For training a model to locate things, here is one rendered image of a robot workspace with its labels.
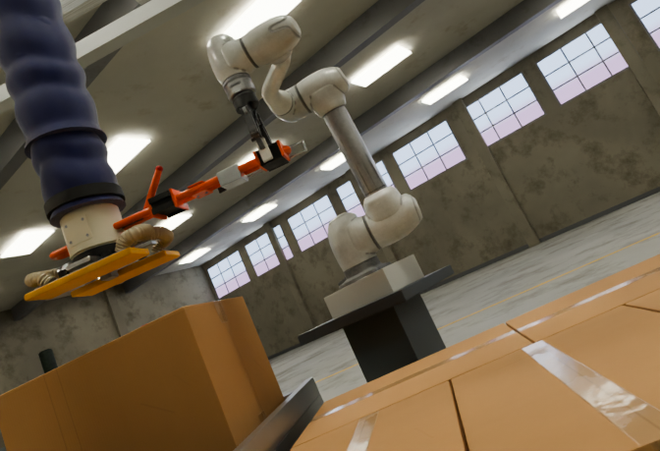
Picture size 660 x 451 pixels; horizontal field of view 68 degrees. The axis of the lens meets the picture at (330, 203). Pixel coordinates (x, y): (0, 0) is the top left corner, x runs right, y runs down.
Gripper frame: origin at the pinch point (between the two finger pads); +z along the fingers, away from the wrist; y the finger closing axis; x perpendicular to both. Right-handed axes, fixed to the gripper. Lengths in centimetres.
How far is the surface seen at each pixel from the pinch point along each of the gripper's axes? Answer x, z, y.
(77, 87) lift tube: -47, -48, 4
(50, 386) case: -74, 36, 19
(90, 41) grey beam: -112, -190, -157
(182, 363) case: -37, 44, 20
